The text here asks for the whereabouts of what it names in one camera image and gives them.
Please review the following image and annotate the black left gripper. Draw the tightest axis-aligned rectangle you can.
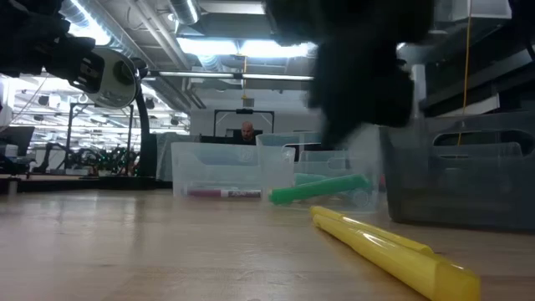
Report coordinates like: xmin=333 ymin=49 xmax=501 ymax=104
xmin=43 ymin=35 xmax=106 ymax=95

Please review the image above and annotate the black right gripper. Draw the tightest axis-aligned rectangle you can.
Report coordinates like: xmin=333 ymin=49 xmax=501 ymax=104
xmin=265 ymin=0 xmax=436 ymax=147

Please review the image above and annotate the black gantry frame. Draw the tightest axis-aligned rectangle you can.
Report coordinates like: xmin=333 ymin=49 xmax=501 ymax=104
xmin=212 ymin=108 xmax=276 ymax=138

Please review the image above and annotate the person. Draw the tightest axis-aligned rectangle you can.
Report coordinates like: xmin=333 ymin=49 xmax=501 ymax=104
xmin=238 ymin=120 xmax=259 ymax=146

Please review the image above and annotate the dark grey container lid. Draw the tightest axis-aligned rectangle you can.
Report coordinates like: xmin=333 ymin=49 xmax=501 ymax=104
xmin=378 ymin=110 xmax=535 ymax=233

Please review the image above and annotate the black desk lamp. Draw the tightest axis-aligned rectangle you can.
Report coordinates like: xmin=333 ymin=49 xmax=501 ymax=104
xmin=85 ymin=46 xmax=158 ymax=179

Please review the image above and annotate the black computer monitor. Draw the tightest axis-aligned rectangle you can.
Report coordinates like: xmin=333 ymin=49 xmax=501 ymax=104
xmin=0 ymin=125 xmax=36 ymax=158

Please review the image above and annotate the overhead light bar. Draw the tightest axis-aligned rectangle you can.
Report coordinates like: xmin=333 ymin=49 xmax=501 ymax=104
xmin=141 ymin=69 xmax=315 ymax=82

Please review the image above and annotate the green highlighter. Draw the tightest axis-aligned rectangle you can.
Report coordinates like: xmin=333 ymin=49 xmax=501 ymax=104
xmin=268 ymin=173 xmax=373 ymax=207

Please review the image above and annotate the clear plastic bin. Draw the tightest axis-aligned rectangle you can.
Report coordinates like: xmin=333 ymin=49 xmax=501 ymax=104
xmin=254 ymin=131 xmax=381 ymax=212
xmin=170 ymin=140 xmax=297 ymax=201

